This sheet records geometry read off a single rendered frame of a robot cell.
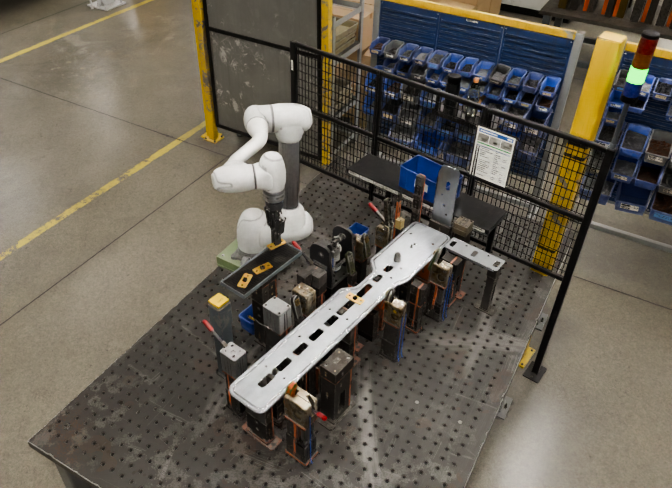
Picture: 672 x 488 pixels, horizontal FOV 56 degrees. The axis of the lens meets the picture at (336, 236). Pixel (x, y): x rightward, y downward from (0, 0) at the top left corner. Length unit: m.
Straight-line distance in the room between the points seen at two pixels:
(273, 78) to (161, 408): 3.12
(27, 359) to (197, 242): 1.39
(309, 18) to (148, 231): 1.97
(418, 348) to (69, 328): 2.28
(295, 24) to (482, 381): 3.04
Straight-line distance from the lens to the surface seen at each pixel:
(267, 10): 5.06
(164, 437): 2.81
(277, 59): 5.17
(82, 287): 4.60
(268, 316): 2.67
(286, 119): 3.02
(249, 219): 3.25
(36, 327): 4.43
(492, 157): 3.33
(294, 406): 2.40
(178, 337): 3.14
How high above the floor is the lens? 2.98
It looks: 39 degrees down
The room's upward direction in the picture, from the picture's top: 2 degrees clockwise
